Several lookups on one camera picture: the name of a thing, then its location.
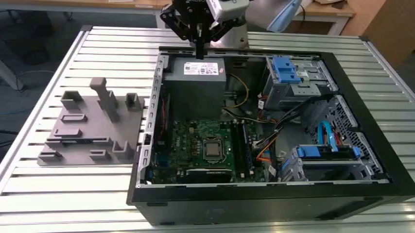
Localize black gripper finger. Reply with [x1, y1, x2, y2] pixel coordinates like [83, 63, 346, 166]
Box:
[201, 18, 245, 60]
[159, 3, 202, 60]

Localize RAM stick with white label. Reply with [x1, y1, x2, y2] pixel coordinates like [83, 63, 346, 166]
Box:
[49, 137, 110, 144]

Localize black RAM slot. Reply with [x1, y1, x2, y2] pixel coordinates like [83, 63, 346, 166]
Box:
[233, 120, 245, 178]

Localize blue drive carrier latch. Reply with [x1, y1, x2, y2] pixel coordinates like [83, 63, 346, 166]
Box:
[273, 56, 301, 83]

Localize long wooden desk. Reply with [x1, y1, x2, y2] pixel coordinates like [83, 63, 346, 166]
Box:
[0, 0, 173, 29]

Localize gray power supply unit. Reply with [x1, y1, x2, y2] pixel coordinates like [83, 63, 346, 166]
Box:
[162, 57, 227, 122]

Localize wooden desk white legs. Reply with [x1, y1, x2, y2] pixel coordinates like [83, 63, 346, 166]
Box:
[291, 0, 357, 36]

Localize gray metal drive cage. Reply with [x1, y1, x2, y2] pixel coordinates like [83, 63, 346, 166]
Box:
[262, 55, 338, 112]

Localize green motherboard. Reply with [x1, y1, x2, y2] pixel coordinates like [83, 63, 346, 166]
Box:
[151, 118, 270, 184]

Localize dark office chair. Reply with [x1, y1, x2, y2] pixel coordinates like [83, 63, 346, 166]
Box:
[0, 9, 55, 66]

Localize gray parts rack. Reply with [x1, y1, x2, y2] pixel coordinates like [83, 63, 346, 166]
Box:
[38, 77, 147, 167]

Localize silver CPU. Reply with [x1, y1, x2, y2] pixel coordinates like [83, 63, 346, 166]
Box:
[205, 142, 223, 157]

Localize brown wooden cabinet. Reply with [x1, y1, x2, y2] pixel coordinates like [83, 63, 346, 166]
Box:
[341, 0, 415, 68]

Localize black CPU socket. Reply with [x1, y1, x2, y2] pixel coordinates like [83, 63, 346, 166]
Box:
[202, 137, 227, 164]

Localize hard disk in blue carrier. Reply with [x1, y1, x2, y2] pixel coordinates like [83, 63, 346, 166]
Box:
[297, 144, 364, 161]

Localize black graphics card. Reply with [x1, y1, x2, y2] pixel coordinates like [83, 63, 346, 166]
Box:
[185, 168, 234, 184]

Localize silver metal disk bay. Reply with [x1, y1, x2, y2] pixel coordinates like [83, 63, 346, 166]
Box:
[281, 145, 384, 183]

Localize black open PC case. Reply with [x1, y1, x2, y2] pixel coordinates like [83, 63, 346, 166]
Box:
[126, 45, 415, 226]

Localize yellow wire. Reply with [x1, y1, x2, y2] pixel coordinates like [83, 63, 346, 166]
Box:
[226, 72, 250, 109]

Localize black wire bundle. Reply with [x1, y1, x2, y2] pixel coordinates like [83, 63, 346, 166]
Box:
[254, 96, 336, 149]

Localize orange wire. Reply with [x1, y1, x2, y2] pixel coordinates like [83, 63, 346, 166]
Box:
[255, 143, 277, 162]

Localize blue flat data wire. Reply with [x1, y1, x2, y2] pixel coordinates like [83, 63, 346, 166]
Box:
[317, 120, 341, 152]

